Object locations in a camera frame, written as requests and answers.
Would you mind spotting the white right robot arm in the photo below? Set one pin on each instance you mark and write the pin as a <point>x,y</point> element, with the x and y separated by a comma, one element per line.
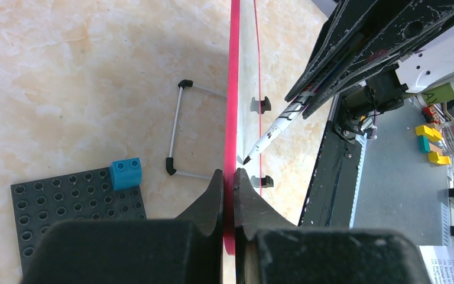
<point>427,65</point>

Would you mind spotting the dark grey lego baseplate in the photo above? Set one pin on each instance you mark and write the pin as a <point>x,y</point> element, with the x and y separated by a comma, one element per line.
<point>88,195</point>

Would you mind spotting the white marker pen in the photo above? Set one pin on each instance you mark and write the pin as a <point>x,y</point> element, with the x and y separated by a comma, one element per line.
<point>290,113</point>

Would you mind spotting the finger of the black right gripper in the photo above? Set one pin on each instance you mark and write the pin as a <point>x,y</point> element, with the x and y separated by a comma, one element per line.
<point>392,30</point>
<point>346,19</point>

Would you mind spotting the yellow toy block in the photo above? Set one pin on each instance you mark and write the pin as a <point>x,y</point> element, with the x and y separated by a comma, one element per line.
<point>430,142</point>

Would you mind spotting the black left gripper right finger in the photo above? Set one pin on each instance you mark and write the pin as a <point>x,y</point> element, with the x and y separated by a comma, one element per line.
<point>270,249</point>

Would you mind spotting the small blue lego brick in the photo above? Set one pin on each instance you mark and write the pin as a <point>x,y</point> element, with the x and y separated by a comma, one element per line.
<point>125,174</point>

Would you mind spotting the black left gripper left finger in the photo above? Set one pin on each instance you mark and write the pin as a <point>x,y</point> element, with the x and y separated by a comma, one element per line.
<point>185,249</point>

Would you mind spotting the pink framed whiteboard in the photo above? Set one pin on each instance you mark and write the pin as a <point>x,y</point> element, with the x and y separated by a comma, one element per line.
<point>245,105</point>

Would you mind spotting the printed paper sheet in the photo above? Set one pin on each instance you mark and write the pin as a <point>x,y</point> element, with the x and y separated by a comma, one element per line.
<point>439,263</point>

